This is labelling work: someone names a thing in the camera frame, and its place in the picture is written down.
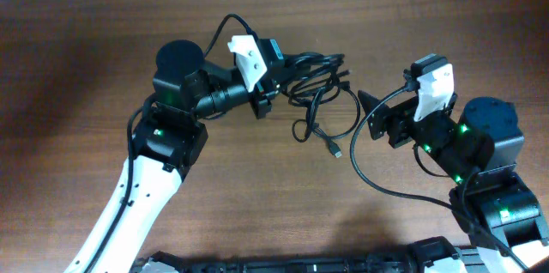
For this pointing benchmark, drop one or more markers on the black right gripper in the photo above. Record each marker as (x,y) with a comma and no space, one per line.
(402,118)

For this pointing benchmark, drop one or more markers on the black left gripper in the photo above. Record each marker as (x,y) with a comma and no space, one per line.
(262,94)

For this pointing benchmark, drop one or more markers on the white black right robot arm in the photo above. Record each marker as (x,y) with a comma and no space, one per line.
(490,202)

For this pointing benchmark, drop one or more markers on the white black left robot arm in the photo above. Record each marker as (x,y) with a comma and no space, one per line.
(166,136)

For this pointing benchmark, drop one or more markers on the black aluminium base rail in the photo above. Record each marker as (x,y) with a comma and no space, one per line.
(435,254)

